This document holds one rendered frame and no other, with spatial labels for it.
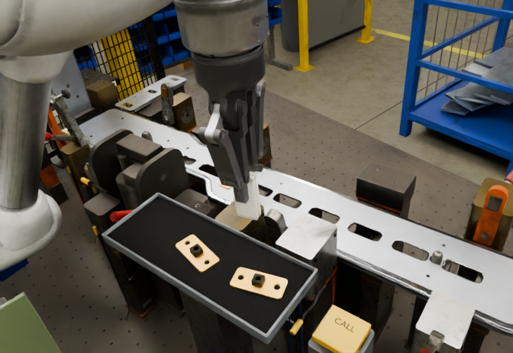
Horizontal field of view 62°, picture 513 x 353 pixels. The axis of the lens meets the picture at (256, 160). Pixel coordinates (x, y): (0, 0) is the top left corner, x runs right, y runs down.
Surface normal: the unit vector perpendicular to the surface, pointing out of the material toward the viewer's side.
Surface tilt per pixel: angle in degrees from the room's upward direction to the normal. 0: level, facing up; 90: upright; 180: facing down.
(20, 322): 90
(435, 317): 0
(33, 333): 90
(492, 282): 0
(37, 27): 122
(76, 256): 0
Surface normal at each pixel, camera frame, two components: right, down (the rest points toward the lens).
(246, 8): 0.55, 0.44
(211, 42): -0.23, 0.58
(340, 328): -0.09, -0.81
